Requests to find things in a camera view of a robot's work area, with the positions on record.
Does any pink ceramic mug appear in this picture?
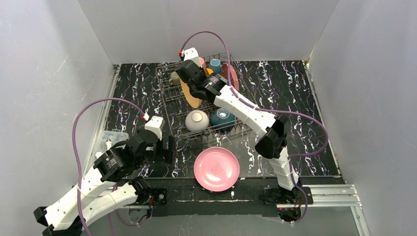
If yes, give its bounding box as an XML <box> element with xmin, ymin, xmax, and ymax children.
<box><xmin>199</xmin><ymin>58</ymin><xmax>207</xmax><ymax>71</ymax></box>

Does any beige ceramic mug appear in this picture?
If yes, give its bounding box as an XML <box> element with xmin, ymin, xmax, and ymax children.
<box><xmin>169</xmin><ymin>71</ymin><xmax>181</xmax><ymax>86</ymax></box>

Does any metal wire dish rack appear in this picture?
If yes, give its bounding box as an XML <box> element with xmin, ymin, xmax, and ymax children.
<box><xmin>156</xmin><ymin>52</ymin><xmax>261</xmax><ymax>146</ymax></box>

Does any blue ceramic mug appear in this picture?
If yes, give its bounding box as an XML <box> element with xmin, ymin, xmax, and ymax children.
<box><xmin>208</xmin><ymin>59</ymin><xmax>222</xmax><ymax>74</ymax></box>

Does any beige round plate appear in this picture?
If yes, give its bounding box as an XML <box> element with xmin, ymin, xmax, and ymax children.
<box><xmin>180</xmin><ymin>80</ymin><xmax>202</xmax><ymax>109</ymax></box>

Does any white ceramic bowl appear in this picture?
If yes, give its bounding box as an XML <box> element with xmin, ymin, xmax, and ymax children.
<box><xmin>185</xmin><ymin>110</ymin><xmax>209</xmax><ymax>132</ymax></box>

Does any pink polka dot plate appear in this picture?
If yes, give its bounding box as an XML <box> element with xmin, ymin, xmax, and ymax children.
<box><xmin>221</xmin><ymin>62</ymin><xmax>240</xmax><ymax>91</ymax></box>

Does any brown beige bowl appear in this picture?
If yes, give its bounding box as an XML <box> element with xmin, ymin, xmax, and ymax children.
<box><xmin>209</xmin><ymin>108</ymin><xmax>236</xmax><ymax>132</ymax></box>

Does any yellow plate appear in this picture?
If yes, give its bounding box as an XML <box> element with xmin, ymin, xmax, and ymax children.
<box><xmin>205</xmin><ymin>68</ymin><xmax>213</xmax><ymax>76</ymax></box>

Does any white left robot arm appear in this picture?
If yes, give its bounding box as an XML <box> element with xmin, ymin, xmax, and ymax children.
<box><xmin>33</xmin><ymin>129</ymin><xmax>176</xmax><ymax>236</ymax></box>

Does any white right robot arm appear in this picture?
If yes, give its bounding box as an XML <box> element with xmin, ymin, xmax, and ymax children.
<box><xmin>175</xmin><ymin>59</ymin><xmax>298</xmax><ymax>191</ymax></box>

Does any clear plastic storage box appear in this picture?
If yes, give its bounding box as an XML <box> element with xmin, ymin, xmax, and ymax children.
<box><xmin>92</xmin><ymin>130</ymin><xmax>129</xmax><ymax>158</ymax></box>

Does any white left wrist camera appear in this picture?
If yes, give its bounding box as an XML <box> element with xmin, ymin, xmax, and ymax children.
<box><xmin>142</xmin><ymin>113</ymin><xmax>165</xmax><ymax>140</ymax></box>

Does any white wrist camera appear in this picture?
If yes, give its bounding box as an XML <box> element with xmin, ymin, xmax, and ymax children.
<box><xmin>179</xmin><ymin>48</ymin><xmax>203</xmax><ymax>68</ymax></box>
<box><xmin>142</xmin><ymin>113</ymin><xmax>165</xmax><ymax>140</ymax></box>

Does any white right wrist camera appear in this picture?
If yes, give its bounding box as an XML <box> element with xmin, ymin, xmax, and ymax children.
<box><xmin>179</xmin><ymin>48</ymin><xmax>203</xmax><ymax>68</ymax></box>

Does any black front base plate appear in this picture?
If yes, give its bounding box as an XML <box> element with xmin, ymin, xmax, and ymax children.
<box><xmin>107</xmin><ymin>177</ymin><xmax>313</xmax><ymax>218</ymax></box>

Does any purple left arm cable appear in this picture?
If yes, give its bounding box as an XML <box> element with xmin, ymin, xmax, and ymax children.
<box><xmin>72</xmin><ymin>98</ymin><xmax>150</xmax><ymax>236</ymax></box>

